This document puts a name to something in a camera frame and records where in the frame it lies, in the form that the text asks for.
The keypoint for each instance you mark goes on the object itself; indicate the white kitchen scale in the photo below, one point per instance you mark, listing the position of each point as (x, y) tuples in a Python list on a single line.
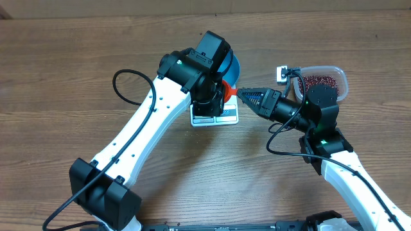
[(230, 116)]

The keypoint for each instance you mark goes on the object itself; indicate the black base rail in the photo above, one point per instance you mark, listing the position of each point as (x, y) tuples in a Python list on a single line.
[(310, 223)]

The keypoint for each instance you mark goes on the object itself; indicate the clear plastic container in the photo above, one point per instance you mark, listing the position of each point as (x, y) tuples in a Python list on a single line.
[(333, 71)]

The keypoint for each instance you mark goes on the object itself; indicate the red beans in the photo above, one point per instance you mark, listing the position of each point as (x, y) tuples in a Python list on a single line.
[(313, 80)]

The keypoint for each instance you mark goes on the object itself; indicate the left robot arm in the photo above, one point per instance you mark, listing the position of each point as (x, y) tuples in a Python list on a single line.
[(185, 79)]

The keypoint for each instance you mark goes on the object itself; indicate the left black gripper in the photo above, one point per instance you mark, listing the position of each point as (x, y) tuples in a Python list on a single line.
[(214, 110)]

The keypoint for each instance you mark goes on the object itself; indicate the blue bowl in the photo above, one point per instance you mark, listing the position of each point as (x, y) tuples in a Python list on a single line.
[(233, 73)]

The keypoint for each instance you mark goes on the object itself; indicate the orange measuring scoop blue handle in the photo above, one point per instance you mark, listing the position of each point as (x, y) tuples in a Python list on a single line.
[(229, 91)]

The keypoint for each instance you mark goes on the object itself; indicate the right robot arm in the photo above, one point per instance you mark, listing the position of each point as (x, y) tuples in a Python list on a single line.
[(328, 151)]

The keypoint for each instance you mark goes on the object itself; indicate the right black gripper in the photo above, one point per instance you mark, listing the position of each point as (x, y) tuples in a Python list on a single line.
[(266, 105)]

